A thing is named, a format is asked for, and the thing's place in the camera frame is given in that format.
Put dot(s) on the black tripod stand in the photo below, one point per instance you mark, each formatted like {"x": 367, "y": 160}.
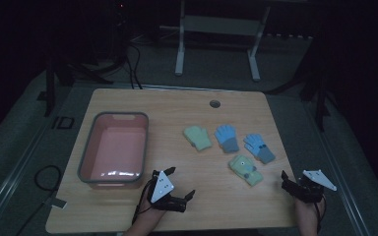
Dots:
{"x": 65, "y": 70}
{"x": 318, "y": 88}

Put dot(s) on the plain green mitten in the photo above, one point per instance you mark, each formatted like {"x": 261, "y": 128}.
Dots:
{"x": 197, "y": 137}

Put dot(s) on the dotted blue glove grey cuff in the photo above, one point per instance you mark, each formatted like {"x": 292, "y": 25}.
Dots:
{"x": 258, "y": 148}

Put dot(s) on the grey tape piece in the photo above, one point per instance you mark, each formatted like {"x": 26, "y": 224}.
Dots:
{"x": 56, "y": 203}

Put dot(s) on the plain blue glove grey cuff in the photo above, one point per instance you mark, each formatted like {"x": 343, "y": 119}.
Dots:
{"x": 227, "y": 137}

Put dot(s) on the person's left hand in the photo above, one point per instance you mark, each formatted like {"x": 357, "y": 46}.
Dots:
{"x": 149, "y": 214}

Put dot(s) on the pink plastic basin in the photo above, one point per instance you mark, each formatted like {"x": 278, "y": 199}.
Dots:
{"x": 114, "y": 150}

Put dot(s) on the white metal desk frame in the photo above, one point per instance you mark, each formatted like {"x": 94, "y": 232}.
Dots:
{"x": 221, "y": 24}

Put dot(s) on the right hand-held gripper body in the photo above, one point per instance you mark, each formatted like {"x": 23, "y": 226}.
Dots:
{"x": 311, "y": 193}

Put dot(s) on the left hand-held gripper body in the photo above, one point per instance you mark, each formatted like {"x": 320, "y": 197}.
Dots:
{"x": 162, "y": 187}

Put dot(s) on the green mitten with face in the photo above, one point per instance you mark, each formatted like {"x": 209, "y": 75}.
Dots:
{"x": 244, "y": 168}

